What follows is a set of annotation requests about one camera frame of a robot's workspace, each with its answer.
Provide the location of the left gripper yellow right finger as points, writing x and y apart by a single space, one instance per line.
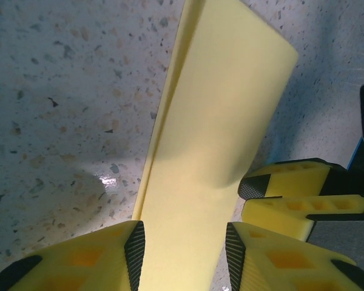
279 263

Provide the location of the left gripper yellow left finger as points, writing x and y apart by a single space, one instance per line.
79 260

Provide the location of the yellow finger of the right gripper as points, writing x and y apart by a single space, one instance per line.
276 216
291 182

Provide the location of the blue table border strip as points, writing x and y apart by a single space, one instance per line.
355 154

